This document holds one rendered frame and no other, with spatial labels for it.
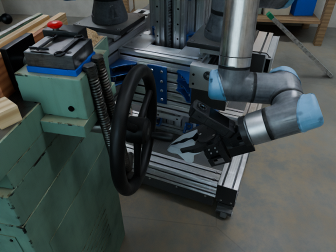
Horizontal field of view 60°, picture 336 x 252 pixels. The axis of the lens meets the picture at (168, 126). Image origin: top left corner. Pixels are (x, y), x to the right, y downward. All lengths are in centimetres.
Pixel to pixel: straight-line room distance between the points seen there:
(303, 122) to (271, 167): 116
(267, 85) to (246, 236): 90
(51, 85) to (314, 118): 52
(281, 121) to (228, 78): 16
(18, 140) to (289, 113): 53
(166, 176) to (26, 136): 90
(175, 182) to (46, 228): 79
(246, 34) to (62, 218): 62
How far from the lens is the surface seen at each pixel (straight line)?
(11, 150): 58
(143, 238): 142
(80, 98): 58
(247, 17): 69
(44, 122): 63
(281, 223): 156
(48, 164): 69
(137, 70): 58
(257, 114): 67
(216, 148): 69
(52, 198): 73
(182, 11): 124
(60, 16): 100
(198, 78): 103
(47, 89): 60
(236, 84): 70
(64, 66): 57
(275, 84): 72
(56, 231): 79
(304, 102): 66
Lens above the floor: 121
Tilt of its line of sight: 38 degrees down
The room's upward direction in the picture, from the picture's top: straight up
